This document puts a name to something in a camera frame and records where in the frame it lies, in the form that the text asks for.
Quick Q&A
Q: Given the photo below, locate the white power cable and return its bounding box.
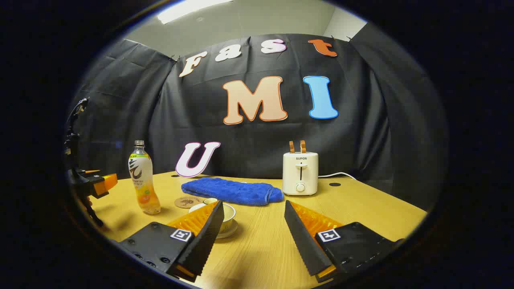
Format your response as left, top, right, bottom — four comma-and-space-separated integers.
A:
318, 172, 358, 180

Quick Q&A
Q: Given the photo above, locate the white teacup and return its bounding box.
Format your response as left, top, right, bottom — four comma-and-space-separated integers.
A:
188, 203, 237, 234

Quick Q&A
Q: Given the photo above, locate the white toaster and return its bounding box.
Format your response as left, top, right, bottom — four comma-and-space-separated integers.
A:
282, 152, 319, 196

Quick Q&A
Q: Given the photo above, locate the teacup saucer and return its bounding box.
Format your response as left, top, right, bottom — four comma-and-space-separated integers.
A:
216, 219, 239, 240

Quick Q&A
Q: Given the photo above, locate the clear labelled water bottle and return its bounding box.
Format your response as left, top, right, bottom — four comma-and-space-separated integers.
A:
128, 140, 161, 215

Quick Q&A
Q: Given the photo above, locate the blue towel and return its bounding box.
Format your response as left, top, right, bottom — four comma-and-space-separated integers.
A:
181, 177, 284, 207

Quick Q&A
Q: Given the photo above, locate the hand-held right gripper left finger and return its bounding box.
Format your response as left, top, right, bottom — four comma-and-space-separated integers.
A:
119, 200, 224, 283

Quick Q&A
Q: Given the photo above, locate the round wooden coaster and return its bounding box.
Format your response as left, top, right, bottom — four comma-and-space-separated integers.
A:
174, 195, 206, 209

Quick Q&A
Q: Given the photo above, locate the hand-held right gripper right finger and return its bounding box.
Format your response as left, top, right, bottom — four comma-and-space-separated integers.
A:
284, 200, 404, 283

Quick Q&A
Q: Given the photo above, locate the black backdrop cloth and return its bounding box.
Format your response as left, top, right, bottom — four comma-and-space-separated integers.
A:
70, 33, 448, 211

